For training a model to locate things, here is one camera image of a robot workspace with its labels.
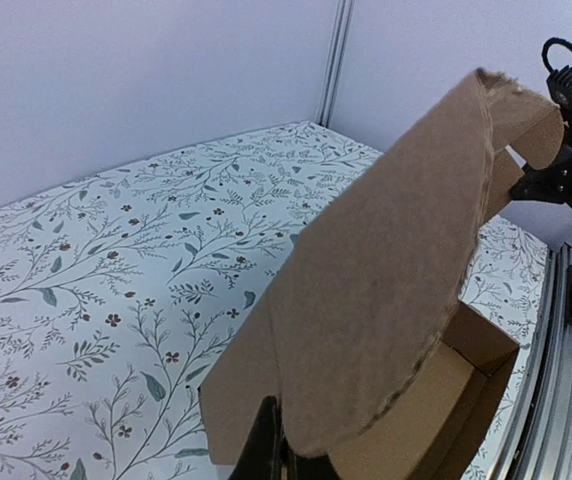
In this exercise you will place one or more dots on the aluminium front rail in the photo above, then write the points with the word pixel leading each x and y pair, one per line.
pixel 538 442

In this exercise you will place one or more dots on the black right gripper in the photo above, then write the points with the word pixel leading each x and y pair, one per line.
pixel 552 184

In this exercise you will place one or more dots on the right aluminium frame post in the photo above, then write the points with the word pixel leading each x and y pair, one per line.
pixel 335 59

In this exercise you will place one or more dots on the floral patterned table mat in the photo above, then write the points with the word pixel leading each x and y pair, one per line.
pixel 119 293

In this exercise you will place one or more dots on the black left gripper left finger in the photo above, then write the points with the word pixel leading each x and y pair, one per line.
pixel 261 456

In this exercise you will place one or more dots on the brown cardboard box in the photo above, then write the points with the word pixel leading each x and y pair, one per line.
pixel 361 335

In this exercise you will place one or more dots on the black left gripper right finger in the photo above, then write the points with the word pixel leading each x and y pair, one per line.
pixel 302 468

